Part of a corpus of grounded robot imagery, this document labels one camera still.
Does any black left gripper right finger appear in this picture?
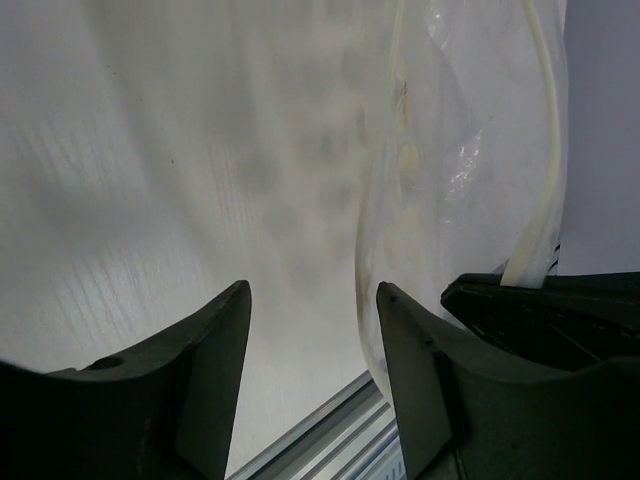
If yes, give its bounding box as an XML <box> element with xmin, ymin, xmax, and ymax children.
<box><xmin>376</xmin><ymin>283</ymin><xmax>639</xmax><ymax>479</ymax></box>

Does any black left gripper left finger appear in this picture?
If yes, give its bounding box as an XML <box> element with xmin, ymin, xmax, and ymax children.
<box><xmin>1</xmin><ymin>280</ymin><xmax>250</xmax><ymax>479</ymax></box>

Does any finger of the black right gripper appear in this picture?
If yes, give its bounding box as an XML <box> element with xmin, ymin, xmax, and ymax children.
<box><xmin>441</xmin><ymin>272</ymin><xmax>639</xmax><ymax>370</ymax></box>

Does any clear zip top bag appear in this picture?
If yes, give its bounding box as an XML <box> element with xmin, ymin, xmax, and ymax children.
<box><xmin>355</xmin><ymin>1</ymin><xmax>568</xmax><ymax>396</ymax></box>

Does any aluminium front rail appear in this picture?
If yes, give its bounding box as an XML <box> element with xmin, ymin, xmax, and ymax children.
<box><xmin>229</xmin><ymin>372</ymin><xmax>407</xmax><ymax>480</ymax></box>

